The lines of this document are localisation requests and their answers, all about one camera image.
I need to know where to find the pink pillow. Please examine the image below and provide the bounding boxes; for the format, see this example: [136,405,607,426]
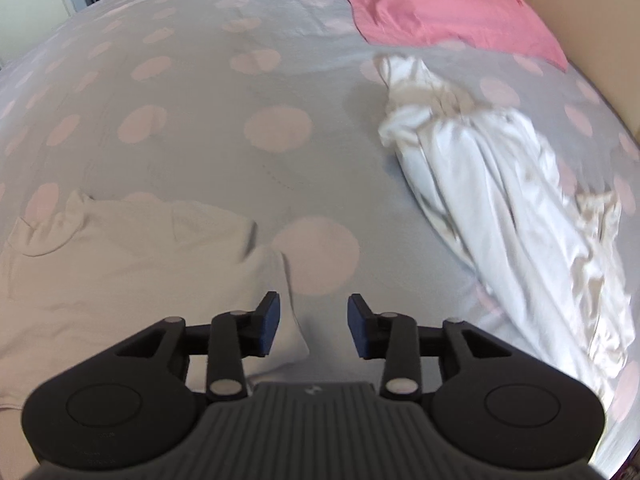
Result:
[327,0,570,72]

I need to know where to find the white door with handle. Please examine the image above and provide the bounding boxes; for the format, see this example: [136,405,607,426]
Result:
[0,0,77,67]

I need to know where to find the beige t-shirt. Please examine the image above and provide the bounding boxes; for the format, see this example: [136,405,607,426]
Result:
[0,191,311,411]

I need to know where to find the white garment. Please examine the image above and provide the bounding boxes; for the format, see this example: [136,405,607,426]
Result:
[377,54,636,411]

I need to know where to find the cream upholstered headboard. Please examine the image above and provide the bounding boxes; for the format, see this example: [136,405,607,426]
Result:
[492,0,640,146]

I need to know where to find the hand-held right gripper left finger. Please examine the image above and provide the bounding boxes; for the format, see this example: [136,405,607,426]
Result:
[115,291,282,402]

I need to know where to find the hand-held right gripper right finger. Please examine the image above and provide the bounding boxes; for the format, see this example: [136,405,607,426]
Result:
[347,293,513,402]

